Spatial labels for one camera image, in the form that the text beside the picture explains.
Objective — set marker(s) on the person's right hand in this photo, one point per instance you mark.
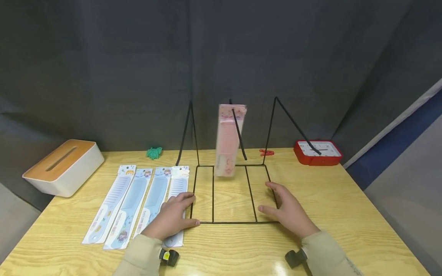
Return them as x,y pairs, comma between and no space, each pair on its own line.
291,212

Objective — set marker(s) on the person's left hand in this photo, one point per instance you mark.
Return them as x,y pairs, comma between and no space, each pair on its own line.
171,220

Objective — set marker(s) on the person's left thumb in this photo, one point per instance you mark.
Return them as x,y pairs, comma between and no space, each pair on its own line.
191,222

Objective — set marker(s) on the person's left index finger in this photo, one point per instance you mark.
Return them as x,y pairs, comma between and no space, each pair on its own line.
186,197

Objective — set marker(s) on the person's right index finger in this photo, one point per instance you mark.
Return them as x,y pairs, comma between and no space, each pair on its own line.
275,188

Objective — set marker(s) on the person's right thumb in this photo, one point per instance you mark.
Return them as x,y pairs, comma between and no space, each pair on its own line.
266,209

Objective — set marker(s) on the person's left fingers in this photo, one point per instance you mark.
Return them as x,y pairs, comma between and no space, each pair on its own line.
166,205

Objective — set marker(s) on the person's right forearm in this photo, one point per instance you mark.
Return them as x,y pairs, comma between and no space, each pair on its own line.
328,255

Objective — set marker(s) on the person's left forearm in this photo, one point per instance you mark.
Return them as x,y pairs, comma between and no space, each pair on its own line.
141,257

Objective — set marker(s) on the white comb packet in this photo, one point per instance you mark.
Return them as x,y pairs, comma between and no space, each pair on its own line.
178,184
112,201

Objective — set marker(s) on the blue comb packet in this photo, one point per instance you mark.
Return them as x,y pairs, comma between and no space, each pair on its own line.
155,193
129,209

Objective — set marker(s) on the red clip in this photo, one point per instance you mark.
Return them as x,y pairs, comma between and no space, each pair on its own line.
267,152

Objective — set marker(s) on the black wrist band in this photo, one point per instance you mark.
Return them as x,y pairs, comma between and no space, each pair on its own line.
169,257
296,258

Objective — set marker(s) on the green crumpled object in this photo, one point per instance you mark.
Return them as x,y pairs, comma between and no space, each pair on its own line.
154,153

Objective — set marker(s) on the red alarm clock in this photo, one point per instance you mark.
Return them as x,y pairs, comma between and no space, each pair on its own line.
319,152

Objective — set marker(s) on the stack of pink comb packets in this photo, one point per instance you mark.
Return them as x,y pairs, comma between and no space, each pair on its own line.
227,142

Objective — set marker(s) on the white tissue box wooden lid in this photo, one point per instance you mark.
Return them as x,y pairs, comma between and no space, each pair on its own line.
65,168

